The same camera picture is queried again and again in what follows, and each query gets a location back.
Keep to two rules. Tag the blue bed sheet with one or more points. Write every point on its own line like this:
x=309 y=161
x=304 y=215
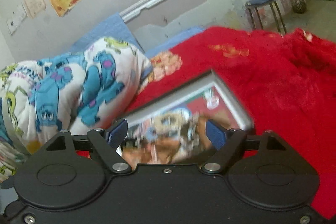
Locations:
x=114 y=26

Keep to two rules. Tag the printed picture sheet in box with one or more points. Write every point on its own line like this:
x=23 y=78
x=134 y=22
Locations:
x=176 y=132

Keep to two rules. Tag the red plush blanket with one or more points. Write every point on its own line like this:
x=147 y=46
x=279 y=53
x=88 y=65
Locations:
x=284 y=173

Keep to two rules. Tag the cartoon monster print quilt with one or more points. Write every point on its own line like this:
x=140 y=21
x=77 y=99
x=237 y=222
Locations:
x=73 y=91

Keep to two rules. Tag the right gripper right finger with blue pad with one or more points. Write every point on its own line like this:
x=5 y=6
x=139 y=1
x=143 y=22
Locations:
x=216 y=133

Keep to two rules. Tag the white certificate paper on wall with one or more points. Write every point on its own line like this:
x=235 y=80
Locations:
x=33 y=7

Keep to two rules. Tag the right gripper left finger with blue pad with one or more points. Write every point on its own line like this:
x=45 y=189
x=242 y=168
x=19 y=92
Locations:
x=117 y=132

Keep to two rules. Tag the black shallow cardboard box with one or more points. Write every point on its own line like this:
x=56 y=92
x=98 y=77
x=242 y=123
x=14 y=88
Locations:
x=244 y=121

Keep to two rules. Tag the dark patterned ball on floor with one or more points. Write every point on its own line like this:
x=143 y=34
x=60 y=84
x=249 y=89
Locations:
x=299 y=6

